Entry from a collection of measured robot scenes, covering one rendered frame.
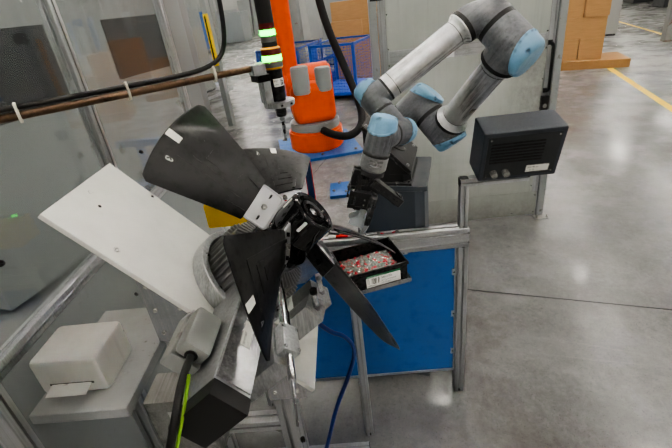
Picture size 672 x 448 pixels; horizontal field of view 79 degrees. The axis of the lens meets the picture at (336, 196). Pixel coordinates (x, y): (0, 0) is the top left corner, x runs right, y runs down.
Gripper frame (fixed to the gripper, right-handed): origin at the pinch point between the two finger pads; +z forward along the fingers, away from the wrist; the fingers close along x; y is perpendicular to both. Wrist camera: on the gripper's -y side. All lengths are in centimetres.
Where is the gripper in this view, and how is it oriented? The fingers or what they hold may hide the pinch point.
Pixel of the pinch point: (363, 230)
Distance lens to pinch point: 122.9
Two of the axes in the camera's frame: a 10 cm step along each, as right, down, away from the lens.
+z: -1.9, 8.9, 4.2
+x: 0.0, 4.3, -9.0
